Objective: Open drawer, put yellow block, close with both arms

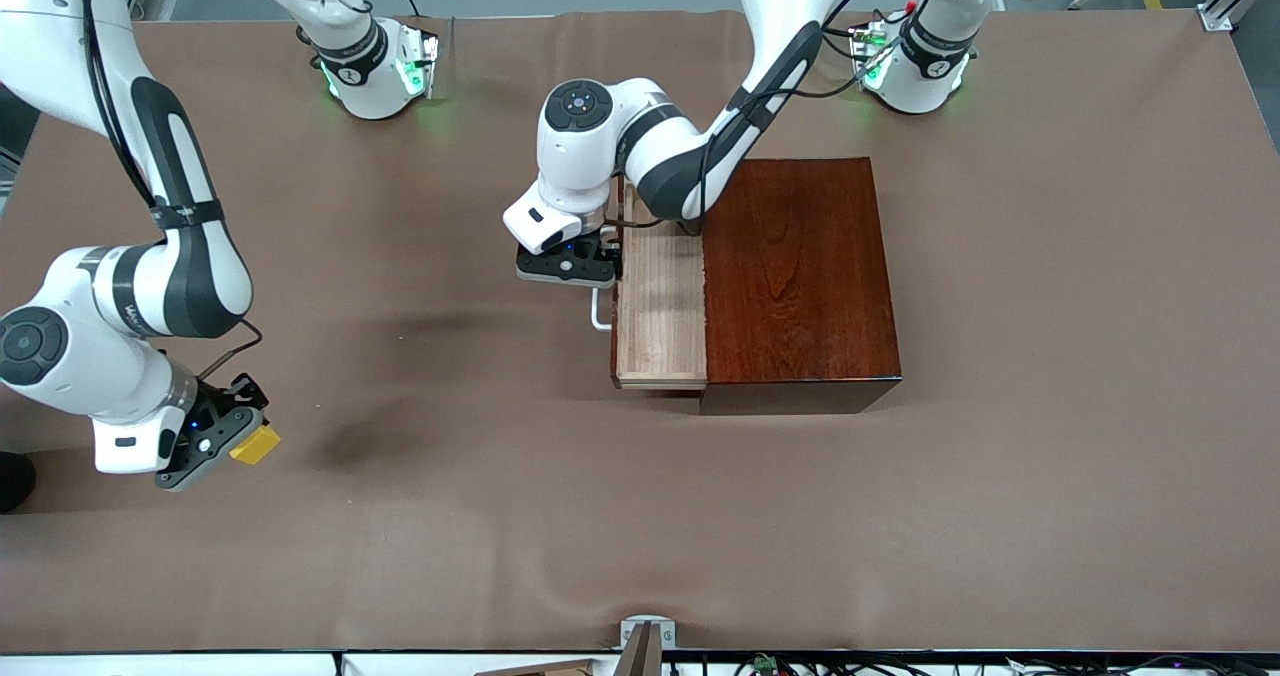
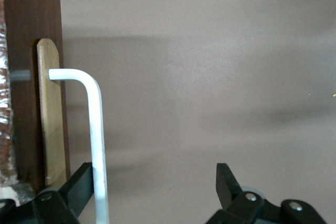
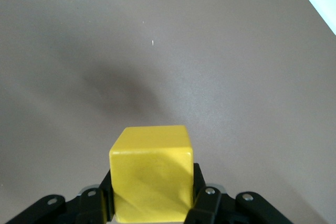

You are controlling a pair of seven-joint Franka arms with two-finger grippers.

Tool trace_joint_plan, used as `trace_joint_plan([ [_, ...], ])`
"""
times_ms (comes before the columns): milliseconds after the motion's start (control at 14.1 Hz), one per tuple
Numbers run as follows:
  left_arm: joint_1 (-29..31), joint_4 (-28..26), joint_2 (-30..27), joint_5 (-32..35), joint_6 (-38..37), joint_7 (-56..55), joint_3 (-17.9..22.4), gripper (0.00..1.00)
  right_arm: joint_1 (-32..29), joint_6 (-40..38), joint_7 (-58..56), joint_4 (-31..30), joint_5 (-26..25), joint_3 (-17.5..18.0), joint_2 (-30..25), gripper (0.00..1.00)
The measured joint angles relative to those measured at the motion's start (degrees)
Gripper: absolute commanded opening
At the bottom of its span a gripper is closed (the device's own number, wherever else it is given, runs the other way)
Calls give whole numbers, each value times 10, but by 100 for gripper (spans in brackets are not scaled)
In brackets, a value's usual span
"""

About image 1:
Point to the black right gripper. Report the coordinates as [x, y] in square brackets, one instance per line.
[222, 402]

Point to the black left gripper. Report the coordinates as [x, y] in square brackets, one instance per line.
[606, 247]

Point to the yellow block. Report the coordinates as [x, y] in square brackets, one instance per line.
[257, 445]

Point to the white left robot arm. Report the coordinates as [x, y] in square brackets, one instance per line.
[580, 146]

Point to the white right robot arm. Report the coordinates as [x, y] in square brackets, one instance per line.
[90, 356]

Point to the dark wooden drawer cabinet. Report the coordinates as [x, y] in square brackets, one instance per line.
[800, 276]

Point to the black round object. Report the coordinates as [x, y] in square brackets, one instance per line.
[14, 481]

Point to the brown table cloth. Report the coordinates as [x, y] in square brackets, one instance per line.
[450, 556]

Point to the grey base connector bracket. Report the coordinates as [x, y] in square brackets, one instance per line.
[868, 61]
[420, 64]

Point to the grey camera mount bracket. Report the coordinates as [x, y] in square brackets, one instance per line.
[645, 646]

